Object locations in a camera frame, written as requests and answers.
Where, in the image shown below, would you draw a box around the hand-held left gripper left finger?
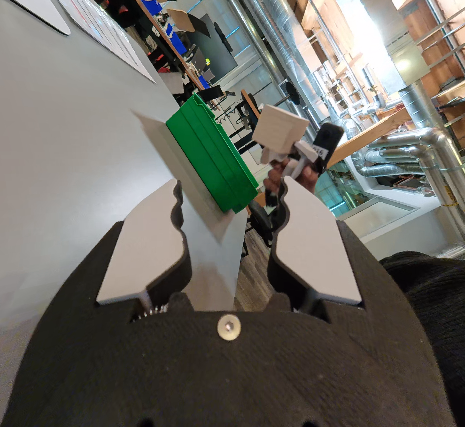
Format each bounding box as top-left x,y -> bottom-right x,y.
96,179 -> 192,313

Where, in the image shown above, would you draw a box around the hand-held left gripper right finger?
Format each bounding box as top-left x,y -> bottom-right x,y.
267,176 -> 363,315

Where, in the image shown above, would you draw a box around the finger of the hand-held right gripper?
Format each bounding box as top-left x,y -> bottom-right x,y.
261,145 -> 282,165
289,141 -> 320,166

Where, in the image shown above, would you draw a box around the large wooden cube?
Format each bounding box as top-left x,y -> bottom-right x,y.
252,104 -> 310,154

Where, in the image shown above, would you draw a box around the green plastic bin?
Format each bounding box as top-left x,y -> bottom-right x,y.
166,93 -> 259,214

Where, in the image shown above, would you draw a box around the person's right hand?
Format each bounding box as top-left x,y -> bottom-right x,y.
263,160 -> 318,196

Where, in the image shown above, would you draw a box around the wooden ceiling beam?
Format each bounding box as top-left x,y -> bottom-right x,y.
327,107 -> 413,169

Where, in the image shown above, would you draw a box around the wooden top table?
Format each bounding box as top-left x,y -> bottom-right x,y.
240,89 -> 263,133

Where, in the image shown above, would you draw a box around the black office chair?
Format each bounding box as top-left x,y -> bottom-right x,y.
248,200 -> 274,248

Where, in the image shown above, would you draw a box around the silver insulated pipes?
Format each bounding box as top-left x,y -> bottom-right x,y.
350,83 -> 465,224

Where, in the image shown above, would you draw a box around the person's black sweater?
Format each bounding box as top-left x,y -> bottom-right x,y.
380,251 -> 465,427

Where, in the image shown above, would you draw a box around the paper sheet in clear sleeve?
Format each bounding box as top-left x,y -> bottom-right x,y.
31,0 -> 157,84

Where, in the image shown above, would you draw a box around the silver ventilation duct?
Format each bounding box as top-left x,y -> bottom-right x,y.
222,0 -> 329,126

